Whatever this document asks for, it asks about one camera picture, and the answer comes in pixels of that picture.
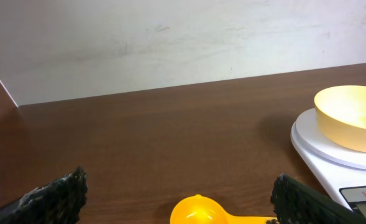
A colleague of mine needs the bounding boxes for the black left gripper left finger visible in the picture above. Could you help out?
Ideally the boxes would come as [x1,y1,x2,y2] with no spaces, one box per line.
[0,167,88,224]

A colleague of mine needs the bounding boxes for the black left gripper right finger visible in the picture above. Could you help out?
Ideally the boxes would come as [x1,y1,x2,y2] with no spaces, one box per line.
[270,174,366,224]

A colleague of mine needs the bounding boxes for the yellow plastic measuring scoop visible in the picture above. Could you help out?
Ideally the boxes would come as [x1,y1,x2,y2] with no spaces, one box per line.
[170,194,279,224]

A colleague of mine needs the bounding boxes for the white digital kitchen scale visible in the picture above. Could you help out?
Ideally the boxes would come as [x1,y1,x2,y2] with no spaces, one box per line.
[291,108,366,218]

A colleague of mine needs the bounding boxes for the yellow plastic bowl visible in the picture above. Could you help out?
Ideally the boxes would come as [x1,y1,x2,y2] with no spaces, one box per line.
[314,85,366,152]

